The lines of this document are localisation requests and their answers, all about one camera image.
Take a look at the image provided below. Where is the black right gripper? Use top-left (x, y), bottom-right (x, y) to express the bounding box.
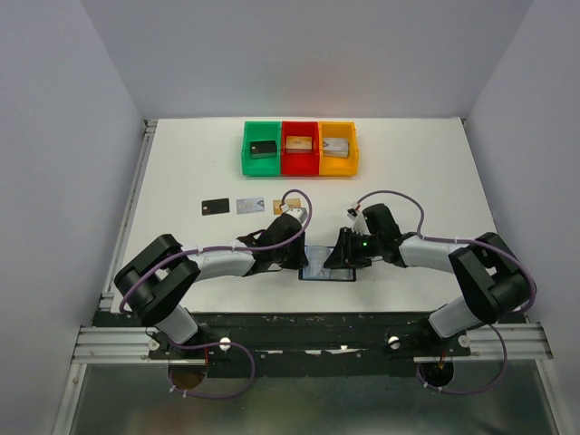
top-left (324, 226), bottom-right (382, 269)

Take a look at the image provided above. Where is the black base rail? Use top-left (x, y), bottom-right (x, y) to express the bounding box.
top-left (92, 307), bottom-right (472, 380)

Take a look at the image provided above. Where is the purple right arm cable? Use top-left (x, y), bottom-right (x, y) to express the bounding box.
top-left (355, 188), bottom-right (539, 394)

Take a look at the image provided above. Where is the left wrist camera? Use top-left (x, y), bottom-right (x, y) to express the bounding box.
top-left (281, 204), bottom-right (309, 225)

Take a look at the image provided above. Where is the green plastic bin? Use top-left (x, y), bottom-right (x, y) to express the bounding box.
top-left (241, 121), bottom-right (282, 177)

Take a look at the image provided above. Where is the black credit card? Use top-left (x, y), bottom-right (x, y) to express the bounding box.
top-left (249, 140), bottom-right (277, 160)

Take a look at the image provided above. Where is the gold credit card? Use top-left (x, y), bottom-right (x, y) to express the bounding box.
top-left (285, 136), bottom-right (313, 154)

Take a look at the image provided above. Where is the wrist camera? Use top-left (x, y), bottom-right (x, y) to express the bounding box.
top-left (281, 204), bottom-right (309, 225)
top-left (347, 202), bottom-right (370, 236)

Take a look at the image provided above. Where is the red plastic bin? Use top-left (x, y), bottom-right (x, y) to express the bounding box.
top-left (281, 121), bottom-right (320, 177)

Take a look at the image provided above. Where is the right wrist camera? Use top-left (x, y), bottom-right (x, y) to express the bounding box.
top-left (347, 202), bottom-right (370, 236)

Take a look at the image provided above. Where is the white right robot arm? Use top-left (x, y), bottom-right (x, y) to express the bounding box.
top-left (324, 204), bottom-right (532, 355)

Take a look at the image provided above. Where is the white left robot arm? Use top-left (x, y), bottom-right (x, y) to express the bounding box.
top-left (114, 208), bottom-right (309, 358)

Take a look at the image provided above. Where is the aluminium frame rail left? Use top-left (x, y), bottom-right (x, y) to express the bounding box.
top-left (52, 118), bottom-right (159, 435)

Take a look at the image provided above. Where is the grey credit card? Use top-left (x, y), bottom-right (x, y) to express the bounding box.
top-left (201, 198), bottom-right (230, 216)

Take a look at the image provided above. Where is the yellow plastic bin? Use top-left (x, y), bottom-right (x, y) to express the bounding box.
top-left (319, 121), bottom-right (359, 178)

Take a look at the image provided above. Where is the black leather card holder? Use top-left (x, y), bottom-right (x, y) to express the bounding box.
top-left (298, 246), bottom-right (356, 282)

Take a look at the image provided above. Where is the silver VIP credit card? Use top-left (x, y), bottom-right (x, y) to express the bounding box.
top-left (236, 197), bottom-right (265, 215)

